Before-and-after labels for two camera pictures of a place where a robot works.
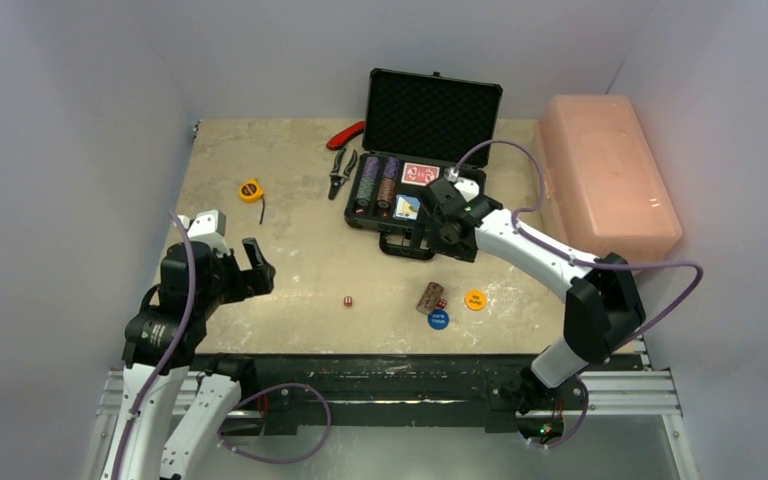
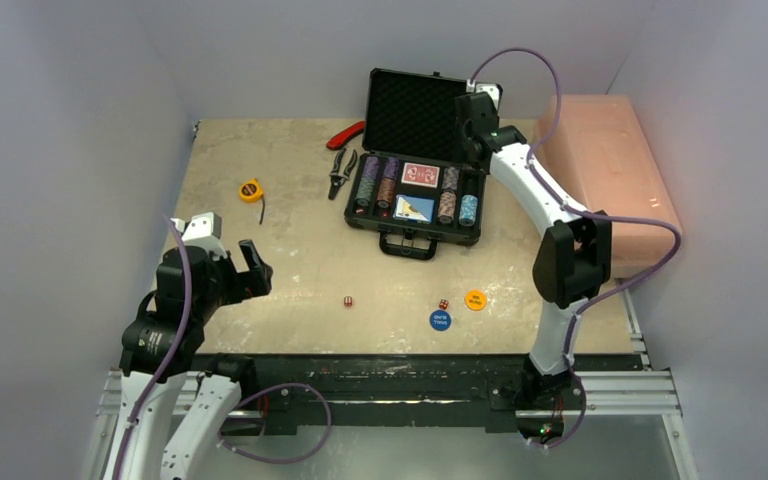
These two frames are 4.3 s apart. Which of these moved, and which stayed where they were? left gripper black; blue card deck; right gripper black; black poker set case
Moved: right gripper black
Stayed: black poker set case; blue card deck; left gripper black
